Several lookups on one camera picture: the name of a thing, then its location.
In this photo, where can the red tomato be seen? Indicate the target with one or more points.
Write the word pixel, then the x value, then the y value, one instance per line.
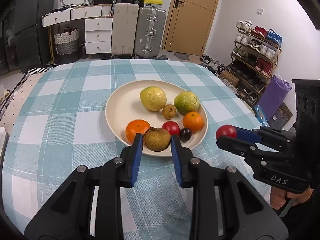
pixel 226 130
pixel 172 127

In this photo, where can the beige suitcase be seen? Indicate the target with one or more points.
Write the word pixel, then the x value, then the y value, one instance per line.
pixel 124 28

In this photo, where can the wooden shoe rack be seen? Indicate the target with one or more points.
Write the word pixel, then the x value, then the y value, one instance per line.
pixel 254 59

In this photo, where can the teal plaid tablecloth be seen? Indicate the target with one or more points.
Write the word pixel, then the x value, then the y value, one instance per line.
pixel 77 114

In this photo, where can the orange tangerine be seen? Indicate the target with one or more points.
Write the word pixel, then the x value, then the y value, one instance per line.
pixel 193 121
pixel 134 127

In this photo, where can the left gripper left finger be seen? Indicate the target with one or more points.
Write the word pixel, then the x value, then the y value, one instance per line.
pixel 131 155

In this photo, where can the black refrigerator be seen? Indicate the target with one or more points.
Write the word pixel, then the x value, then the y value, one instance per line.
pixel 30 38

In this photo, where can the dark purple plum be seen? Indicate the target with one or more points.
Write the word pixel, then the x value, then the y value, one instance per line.
pixel 185 134

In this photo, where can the dotted floor rug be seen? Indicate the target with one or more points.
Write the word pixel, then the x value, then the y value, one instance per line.
pixel 18 96

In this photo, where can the yellow-green guava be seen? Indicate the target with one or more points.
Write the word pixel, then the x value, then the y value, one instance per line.
pixel 153 98

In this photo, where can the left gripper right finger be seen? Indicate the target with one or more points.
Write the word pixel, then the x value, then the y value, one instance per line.
pixel 181 157

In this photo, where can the cream round plate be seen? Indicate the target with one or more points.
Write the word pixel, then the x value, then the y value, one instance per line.
pixel 124 105

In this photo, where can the small brown longan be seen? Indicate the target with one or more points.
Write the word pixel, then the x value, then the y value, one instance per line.
pixel 169 111

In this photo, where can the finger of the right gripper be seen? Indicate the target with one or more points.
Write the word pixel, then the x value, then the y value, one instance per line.
pixel 262 134
pixel 235 146

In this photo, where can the person's right hand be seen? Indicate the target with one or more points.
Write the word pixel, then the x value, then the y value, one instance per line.
pixel 278 197

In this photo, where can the brown russet fruit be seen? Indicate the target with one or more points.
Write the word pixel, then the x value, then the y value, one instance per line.
pixel 157 139

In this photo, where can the white drawer desk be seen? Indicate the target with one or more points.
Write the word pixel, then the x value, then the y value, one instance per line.
pixel 95 20

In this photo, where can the yellow black box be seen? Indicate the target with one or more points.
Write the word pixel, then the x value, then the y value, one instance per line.
pixel 153 3

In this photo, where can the green guava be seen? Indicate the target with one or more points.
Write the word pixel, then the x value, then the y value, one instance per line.
pixel 186 102

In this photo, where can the purple plastic bag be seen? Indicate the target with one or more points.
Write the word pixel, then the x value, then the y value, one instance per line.
pixel 274 95

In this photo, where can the wooden door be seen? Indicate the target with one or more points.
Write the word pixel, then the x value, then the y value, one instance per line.
pixel 188 26

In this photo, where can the woven laundry basket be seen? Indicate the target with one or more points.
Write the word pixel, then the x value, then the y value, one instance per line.
pixel 67 42

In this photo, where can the silver suitcase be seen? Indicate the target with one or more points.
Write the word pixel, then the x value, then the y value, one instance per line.
pixel 150 27

